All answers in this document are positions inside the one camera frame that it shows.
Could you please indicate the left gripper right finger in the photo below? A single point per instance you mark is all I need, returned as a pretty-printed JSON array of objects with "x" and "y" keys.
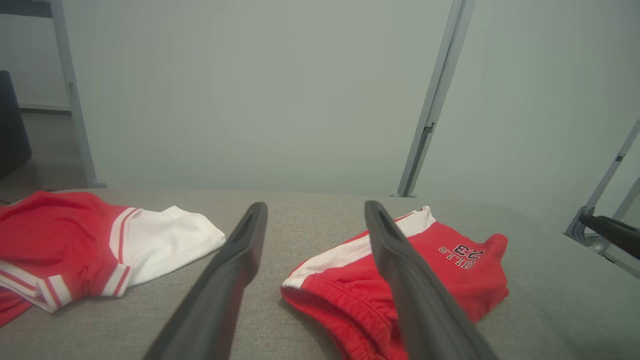
[{"x": 425, "y": 310}]

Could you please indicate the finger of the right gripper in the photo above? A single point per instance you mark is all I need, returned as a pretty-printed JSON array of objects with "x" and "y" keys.
[{"x": 617, "y": 232}]

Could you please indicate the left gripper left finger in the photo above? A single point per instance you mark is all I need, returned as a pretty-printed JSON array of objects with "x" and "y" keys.
[{"x": 215, "y": 300}]

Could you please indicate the red shorts white stripe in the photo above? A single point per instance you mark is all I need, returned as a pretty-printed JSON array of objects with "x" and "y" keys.
[{"x": 460, "y": 285}]

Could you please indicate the red Bulls jersey white sleeves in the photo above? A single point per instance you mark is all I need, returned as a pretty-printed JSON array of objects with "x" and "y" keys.
[{"x": 60, "y": 235}]

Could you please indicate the grey wheeled partition foot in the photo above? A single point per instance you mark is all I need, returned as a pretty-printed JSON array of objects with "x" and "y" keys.
[{"x": 575, "y": 227}]

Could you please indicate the black box-shaped object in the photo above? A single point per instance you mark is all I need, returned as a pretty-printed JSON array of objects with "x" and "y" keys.
[{"x": 12, "y": 125}]

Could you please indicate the grey partition post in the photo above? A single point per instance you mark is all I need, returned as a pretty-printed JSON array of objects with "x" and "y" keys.
[
  {"x": 75, "y": 100},
  {"x": 434, "y": 100}
]

